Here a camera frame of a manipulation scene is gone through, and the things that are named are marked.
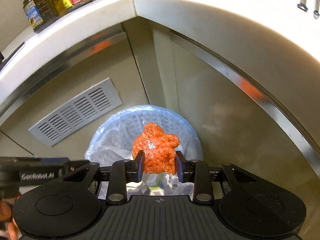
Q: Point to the orange mesh scrubber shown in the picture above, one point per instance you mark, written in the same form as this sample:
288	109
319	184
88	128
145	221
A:
156	150

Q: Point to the dark soy sauce bottle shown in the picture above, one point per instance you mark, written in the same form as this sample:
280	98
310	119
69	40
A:
33	7

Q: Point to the trash bin with blue liner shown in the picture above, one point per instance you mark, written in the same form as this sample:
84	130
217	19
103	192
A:
117	135

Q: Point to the grey cabinet vent grille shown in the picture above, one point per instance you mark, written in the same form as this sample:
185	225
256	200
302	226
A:
75	112

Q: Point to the person's left hand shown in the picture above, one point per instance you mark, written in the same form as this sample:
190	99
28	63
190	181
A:
5	211

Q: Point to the beige kitchen cabinet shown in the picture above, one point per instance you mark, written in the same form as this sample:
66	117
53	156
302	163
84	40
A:
212	100

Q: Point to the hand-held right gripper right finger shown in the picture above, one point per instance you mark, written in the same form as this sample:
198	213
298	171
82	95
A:
180	166

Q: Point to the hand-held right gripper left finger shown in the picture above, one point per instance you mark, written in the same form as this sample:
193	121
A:
139	166

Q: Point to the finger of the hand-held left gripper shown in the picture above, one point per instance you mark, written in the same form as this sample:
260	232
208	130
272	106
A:
76	165

